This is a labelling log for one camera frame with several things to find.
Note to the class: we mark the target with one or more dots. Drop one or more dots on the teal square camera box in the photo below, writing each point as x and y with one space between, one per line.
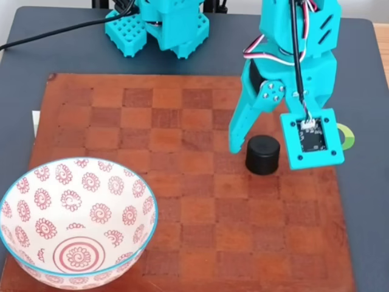
310 141

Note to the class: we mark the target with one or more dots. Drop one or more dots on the brown leather chessboard mat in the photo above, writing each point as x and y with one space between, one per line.
182 197

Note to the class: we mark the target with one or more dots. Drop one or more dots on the white bowl red flower print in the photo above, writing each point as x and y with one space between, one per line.
76 197

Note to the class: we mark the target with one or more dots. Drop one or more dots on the black cylinder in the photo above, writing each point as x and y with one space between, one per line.
263 158

